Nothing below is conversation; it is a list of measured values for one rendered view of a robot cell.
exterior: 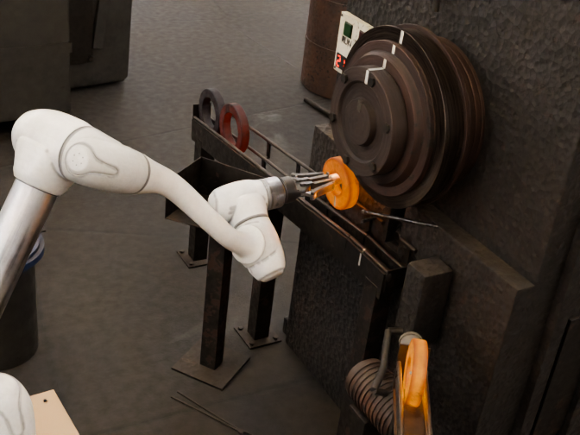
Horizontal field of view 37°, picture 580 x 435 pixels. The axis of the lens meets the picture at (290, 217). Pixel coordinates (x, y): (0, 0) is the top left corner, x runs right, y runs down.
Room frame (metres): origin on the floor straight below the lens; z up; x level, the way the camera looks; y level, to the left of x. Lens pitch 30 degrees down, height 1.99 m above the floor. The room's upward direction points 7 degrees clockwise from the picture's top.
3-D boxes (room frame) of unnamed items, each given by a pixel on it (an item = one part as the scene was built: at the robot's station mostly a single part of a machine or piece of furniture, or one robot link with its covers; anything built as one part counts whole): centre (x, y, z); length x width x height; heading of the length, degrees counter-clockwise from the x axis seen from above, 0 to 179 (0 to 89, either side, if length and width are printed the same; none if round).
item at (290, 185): (2.20, 0.00, 0.83); 0.09 x 0.08 x 0.07; 123
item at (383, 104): (2.06, -0.16, 1.11); 0.28 x 0.06 x 0.28; 33
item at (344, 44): (2.46, -0.15, 1.15); 0.26 x 0.02 x 0.18; 33
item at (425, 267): (1.93, -0.38, 0.68); 0.11 x 0.08 x 0.24; 123
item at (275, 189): (2.16, 0.06, 0.82); 0.09 x 0.06 x 0.09; 33
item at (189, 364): (2.39, 0.23, 0.36); 0.26 x 0.20 x 0.72; 68
